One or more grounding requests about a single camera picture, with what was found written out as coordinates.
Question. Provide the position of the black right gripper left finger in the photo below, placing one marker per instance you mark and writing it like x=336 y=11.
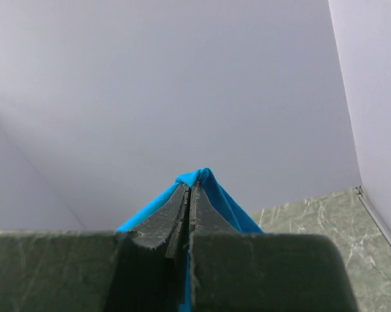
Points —
x=57 y=270

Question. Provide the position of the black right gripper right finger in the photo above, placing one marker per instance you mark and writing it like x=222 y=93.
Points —
x=234 y=271

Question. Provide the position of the blue t-shirt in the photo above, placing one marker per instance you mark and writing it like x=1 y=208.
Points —
x=228 y=201

